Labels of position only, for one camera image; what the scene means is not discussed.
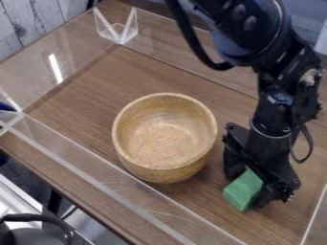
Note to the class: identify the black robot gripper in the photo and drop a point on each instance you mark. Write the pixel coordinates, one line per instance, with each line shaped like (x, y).
(265, 155)

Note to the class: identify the green rectangular block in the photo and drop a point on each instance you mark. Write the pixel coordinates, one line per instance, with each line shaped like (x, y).
(242, 190)

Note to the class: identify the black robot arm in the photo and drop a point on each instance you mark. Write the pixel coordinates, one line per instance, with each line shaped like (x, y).
(254, 37)

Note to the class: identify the brown wooden bowl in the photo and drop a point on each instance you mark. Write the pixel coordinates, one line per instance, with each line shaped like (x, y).
(164, 135)

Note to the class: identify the clear acrylic tray enclosure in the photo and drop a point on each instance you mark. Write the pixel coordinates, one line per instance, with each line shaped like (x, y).
(72, 81)

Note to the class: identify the black metal bracket with screw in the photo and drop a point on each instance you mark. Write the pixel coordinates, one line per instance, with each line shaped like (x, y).
(69, 235)

